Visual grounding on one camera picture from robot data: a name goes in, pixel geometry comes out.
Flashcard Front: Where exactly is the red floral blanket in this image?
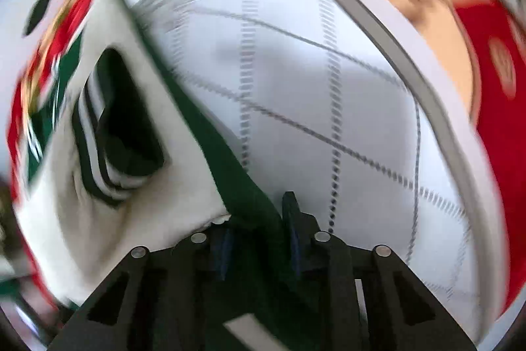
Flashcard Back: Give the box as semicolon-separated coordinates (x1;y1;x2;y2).
6;0;526;319

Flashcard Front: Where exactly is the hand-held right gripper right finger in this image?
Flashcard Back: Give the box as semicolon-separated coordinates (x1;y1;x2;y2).
281;190;479;351

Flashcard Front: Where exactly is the white quilted floral mat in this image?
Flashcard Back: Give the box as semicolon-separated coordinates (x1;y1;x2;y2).
119;0;494;339

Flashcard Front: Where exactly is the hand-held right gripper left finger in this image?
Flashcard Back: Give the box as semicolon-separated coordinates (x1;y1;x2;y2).
49;217;236;351

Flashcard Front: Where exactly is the green garment with white stripes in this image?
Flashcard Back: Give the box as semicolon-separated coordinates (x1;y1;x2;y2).
16;0;317;351

